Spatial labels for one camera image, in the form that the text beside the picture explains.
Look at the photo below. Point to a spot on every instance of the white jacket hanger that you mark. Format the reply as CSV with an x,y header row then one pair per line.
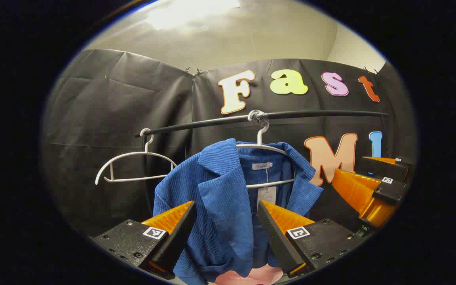
x,y
260,136

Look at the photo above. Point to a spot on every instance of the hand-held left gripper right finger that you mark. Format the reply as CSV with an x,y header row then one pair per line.
x,y
275,237

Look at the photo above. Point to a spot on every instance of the empty white hanger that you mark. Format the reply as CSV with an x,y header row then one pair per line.
x,y
145,152

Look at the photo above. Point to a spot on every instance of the black clothes rack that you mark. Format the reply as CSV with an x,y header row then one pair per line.
x,y
311,114

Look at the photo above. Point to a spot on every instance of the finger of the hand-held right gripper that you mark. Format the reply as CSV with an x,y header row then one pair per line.
x,y
390,192
386,169

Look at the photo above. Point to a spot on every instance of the black backdrop cloth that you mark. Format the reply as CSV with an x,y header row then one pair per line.
x,y
105,111

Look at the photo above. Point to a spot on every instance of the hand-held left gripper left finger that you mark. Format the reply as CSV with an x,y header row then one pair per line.
x,y
176,241

